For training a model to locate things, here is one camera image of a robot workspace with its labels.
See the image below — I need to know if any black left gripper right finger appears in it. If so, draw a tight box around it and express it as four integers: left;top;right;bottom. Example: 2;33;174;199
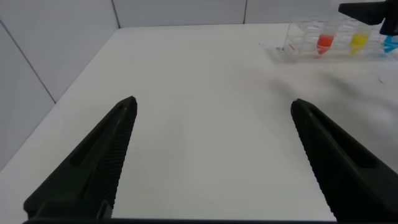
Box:
290;98;398;222

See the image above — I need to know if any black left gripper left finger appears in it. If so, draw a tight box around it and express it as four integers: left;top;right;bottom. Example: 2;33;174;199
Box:
23;95;138;220

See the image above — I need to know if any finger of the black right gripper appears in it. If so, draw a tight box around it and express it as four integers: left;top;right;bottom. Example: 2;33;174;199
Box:
379;0;398;36
338;1;388;26

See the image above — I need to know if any blue pigment test tube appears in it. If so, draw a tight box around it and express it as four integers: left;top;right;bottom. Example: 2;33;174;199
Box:
382;34;398;54

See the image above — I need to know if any red pigment test tube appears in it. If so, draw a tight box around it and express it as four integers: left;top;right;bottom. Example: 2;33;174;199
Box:
315;19;339;57

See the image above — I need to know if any yellow pigment test tube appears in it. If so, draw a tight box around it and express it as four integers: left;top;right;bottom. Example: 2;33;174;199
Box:
349;24;373;56

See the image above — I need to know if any clear plastic test tube rack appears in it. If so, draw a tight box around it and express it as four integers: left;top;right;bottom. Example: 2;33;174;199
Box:
283;17;398;62

